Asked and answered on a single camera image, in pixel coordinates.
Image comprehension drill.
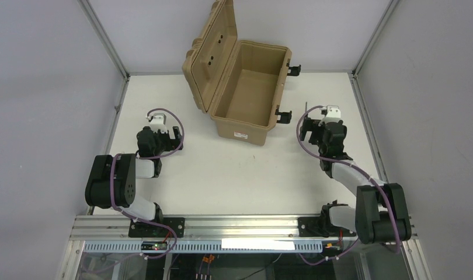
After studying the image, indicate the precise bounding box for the black yellow screwdriver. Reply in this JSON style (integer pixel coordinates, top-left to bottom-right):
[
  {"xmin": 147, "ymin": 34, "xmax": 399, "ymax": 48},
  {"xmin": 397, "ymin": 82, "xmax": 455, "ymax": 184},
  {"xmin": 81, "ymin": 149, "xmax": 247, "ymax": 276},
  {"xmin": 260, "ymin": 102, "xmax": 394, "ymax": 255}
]
[{"xmin": 304, "ymin": 101, "xmax": 308, "ymax": 119}]

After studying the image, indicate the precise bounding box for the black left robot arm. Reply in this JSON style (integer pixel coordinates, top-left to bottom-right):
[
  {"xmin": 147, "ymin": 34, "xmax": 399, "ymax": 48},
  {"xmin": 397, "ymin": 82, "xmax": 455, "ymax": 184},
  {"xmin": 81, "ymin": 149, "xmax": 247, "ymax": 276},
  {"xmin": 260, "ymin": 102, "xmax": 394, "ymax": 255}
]
[{"xmin": 85, "ymin": 126, "xmax": 183, "ymax": 224}]

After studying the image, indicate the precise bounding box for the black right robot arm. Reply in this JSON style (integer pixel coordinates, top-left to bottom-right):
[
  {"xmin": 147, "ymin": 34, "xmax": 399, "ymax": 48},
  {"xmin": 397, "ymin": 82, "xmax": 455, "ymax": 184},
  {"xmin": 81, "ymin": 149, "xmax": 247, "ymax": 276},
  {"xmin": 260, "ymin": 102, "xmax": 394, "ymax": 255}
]
[{"xmin": 297, "ymin": 116, "xmax": 412, "ymax": 246}]

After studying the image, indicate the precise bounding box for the tan plastic storage bin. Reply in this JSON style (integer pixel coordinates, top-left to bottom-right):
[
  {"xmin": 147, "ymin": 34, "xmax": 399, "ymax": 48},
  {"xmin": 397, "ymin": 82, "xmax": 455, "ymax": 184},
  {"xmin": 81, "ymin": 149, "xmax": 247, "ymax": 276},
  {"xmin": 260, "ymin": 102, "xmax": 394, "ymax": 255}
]
[{"xmin": 182, "ymin": 1, "xmax": 301, "ymax": 146}]

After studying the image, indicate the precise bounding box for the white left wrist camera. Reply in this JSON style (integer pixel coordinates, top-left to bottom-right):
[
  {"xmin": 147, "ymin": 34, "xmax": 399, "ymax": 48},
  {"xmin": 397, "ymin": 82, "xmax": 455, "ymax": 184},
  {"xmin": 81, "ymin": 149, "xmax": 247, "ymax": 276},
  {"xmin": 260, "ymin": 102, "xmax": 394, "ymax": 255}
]
[{"xmin": 146, "ymin": 113, "xmax": 168, "ymax": 134}]

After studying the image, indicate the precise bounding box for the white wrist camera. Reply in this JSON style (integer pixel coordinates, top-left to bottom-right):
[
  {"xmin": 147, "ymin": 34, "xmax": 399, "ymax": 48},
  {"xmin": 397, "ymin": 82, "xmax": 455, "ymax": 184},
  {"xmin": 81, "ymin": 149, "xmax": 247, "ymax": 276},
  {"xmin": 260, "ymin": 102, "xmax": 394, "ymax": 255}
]
[
  {"xmin": 320, "ymin": 105, "xmax": 342, "ymax": 124},
  {"xmin": 146, "ymin": 113, "xmax": 168, "ymax": 134}
]

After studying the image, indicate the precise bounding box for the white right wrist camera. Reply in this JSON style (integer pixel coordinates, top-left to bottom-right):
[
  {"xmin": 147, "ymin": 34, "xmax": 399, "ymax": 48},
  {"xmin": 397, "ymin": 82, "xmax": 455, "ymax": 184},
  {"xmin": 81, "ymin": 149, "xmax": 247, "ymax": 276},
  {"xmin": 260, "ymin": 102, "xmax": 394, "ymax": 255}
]
[{"xmin": 320, "ymin": 105, "xmax": 342, "ymax": 124}]

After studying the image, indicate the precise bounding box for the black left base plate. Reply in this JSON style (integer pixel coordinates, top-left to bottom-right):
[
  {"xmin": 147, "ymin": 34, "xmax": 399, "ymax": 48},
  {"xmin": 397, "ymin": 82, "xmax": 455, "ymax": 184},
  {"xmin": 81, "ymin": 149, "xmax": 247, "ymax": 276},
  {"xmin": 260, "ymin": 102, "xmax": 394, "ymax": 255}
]
[{"xmin": 128, "ymin": 216, "xmax": 185, "ymax": 238}]

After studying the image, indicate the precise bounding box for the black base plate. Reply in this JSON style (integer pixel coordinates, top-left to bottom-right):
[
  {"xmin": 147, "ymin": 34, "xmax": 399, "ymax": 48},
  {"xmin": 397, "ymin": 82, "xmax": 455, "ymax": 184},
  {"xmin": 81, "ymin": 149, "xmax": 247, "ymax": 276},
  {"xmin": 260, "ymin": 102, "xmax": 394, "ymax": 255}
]
[
  {"xmin": 297, "ymin": 216, "xmax": 356, "ymax": 237},
  {"xmin": 128, "ymin": 216, "xmax": 185, "ymax": 238}
]

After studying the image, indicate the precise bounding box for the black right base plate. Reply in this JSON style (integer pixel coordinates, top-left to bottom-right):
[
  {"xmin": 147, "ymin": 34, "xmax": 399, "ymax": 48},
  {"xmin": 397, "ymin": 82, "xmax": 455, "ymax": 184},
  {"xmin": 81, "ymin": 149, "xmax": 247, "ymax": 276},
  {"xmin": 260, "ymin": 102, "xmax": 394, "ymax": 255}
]
[{"xmin": 297, "ymin": 216, "xmax": 356, "ymax": 237}]

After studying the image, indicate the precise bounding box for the aluminium mounting rail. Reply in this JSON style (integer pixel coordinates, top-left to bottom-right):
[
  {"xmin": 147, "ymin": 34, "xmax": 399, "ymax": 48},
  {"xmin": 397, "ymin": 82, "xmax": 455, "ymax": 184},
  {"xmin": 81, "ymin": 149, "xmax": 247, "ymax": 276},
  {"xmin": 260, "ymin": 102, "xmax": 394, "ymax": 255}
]
[{"xmin": 69, "ymin": 215, "xmax": 418, "ymax": 241}]

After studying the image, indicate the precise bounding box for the white slotted cable duct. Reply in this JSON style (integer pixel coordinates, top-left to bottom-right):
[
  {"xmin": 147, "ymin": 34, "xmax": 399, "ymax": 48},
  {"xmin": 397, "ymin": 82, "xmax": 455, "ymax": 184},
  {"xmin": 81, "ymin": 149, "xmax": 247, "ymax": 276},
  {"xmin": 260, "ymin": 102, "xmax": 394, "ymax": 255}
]
[{"xmin": 84, "ymin": 238, "xmax": 323, "ymax": 254}]

